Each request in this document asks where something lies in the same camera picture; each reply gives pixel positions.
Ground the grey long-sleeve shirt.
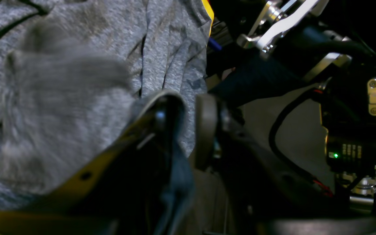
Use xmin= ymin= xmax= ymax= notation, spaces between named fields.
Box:
xmin=0 ymin=0 xmax=211 ymax=210

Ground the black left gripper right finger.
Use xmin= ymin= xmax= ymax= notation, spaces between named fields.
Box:
xmin=195 ymin=94 xmax=351 ymax=235

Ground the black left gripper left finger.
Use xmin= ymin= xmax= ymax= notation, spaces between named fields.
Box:
xmin=0 ymin=92 xmax=194 ymax=235

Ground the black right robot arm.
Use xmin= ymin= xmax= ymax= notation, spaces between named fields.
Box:
xmin=210 ymin=0 xmax=376 ymax=214

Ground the yellow table cloth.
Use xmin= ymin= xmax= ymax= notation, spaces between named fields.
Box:
xmin=202 ymin=0 xmax=214 ymax=37

